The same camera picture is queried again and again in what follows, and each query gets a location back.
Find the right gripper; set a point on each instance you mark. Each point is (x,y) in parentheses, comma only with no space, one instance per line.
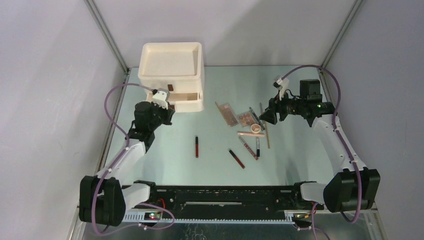
(269,115)

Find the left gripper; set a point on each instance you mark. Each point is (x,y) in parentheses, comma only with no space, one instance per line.
(168,113)

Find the black patterned eyeliner pen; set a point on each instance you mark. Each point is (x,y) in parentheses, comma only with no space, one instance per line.
(257,120)

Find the patterned silver eyeliner pen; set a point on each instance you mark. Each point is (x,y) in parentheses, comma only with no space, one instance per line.
(254,116)

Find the white drawer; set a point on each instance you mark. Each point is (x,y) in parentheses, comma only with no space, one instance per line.
(185,102)

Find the red lip gloss black cap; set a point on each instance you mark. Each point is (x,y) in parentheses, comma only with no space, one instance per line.
(196,146)

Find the white drawer organizer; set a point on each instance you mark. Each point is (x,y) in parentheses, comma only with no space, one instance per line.
(174,66)

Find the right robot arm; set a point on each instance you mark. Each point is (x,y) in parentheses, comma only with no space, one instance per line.
(354,185)

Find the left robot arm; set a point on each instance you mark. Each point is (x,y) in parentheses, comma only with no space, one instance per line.
(102,200)

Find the round cream compact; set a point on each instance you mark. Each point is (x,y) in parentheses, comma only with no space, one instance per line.
(255,128)

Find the small square blush palette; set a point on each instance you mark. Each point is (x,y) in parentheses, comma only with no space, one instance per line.
(246,119)

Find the pink concealer tube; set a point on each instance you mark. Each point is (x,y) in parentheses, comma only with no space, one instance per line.
(251,134)

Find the clear mascara tube black cap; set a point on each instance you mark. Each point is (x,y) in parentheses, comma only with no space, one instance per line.
(258,149)

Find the long eyeshadow palette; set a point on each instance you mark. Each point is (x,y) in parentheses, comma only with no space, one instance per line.
(229,115)

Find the red lettered lip gloss tube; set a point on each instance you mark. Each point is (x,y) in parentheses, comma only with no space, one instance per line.
(248,148)

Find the dark red lip gloss tube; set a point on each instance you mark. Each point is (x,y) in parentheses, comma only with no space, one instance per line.
(236,159)

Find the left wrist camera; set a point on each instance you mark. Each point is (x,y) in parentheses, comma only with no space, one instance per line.
(160,97)

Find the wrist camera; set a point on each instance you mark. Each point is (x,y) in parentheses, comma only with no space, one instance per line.
(282,84)
(160,97)

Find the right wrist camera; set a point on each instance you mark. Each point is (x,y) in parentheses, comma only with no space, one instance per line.
(282,84)

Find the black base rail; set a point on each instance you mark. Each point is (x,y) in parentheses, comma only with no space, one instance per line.
(229,203)

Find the aluminium frame rail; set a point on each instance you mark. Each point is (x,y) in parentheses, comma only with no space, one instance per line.
(107,35)

